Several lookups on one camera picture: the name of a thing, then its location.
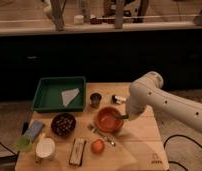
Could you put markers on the white handled brush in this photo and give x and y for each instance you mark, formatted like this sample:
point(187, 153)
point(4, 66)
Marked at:
point(118, 99)

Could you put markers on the green plastic cup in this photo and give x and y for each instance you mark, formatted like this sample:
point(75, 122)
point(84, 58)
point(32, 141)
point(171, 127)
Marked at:
point(23, 144)

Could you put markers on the white mug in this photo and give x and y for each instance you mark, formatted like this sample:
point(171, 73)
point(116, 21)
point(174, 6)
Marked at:
point(45, 149)

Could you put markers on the small metal cup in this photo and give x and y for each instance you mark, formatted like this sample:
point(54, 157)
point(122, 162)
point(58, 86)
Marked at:
point(95, 100)

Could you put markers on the brown rectangular box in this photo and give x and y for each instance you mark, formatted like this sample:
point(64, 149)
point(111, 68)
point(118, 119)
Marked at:
point(77, 151)

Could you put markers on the green pepper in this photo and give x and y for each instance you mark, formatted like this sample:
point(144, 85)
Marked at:
point(120, 117)

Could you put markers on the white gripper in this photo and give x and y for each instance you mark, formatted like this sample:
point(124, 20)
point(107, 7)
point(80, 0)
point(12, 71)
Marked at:
point(134, 109)

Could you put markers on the green plastic tray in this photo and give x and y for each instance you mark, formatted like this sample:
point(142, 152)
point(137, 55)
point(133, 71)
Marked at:
point(48, 96)

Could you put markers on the dark bowl with nuts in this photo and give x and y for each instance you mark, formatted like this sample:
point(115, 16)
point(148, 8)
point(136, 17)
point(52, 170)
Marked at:
point(63, 124)

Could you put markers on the orange bowl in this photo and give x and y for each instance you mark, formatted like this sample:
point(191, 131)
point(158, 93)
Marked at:
point(105, 120)

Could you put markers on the white cup on shelf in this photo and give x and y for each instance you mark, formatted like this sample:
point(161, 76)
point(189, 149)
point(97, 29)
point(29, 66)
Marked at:
point(78, 19)

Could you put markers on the orange fruit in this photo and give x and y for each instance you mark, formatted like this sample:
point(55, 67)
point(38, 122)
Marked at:
point(97, 146)

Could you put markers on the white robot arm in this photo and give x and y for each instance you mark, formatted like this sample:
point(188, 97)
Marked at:
point(147, 90)

